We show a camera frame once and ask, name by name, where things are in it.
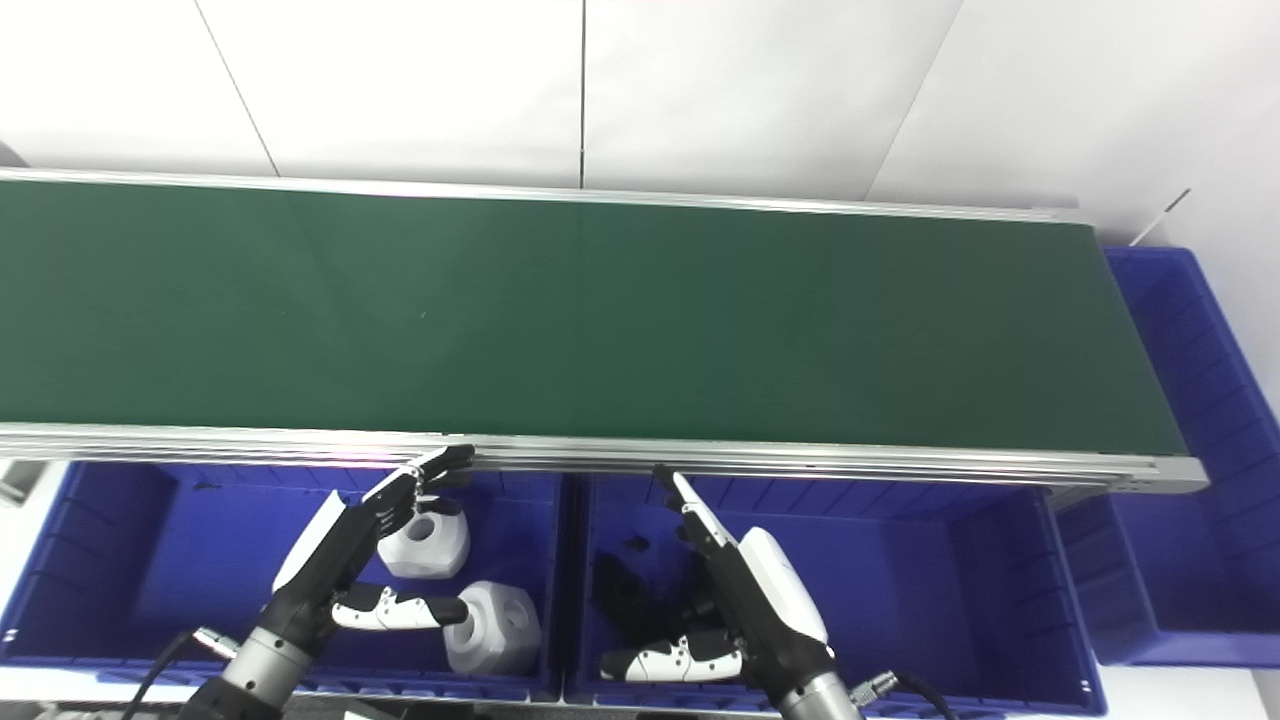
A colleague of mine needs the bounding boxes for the empty blue plastic bin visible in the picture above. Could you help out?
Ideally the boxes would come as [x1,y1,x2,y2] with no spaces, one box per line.
[1054,246,1280,670]

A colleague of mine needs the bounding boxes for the blue plastic bin white parts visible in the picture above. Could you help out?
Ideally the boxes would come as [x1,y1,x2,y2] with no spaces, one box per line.
[0,458,573,703]

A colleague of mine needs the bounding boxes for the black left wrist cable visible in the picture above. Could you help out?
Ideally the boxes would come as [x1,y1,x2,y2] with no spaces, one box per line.
[118,627,243,720]

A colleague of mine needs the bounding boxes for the grey conveyor support bracket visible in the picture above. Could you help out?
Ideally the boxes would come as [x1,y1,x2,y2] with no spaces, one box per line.
[0,460,43,507]

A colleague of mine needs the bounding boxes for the white rounded plastic part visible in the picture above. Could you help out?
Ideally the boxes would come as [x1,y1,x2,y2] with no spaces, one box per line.
[377,497,471,581]
[442,581,544,677]

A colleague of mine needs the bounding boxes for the blue plastic bin black parts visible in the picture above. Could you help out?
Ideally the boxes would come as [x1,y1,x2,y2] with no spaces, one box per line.
[564,470,1110,717]

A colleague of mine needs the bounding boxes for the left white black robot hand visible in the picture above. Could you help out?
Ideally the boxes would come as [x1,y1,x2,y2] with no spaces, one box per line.
[261,444,477,657]

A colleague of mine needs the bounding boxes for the green conveyor belt aluminium frame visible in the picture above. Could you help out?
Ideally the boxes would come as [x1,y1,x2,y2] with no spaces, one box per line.
[0,167,1211,497]

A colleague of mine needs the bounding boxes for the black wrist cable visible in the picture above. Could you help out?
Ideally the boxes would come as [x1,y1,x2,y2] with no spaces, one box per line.
[848,671,963,720]
[118,627,243,720]

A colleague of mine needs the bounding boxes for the thin white rod black tip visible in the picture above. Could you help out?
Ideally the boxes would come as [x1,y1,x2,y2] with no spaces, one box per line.
[1129,187,1194,247]

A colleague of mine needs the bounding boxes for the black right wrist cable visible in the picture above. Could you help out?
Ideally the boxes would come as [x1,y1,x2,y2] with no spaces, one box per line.
[848,671,963,720]

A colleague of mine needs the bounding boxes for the black angular part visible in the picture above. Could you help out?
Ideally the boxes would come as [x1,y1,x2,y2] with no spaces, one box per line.
[591,551,666,646]

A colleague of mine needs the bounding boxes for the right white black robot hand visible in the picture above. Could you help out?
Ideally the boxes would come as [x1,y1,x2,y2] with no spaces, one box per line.
[599,464,837,702]

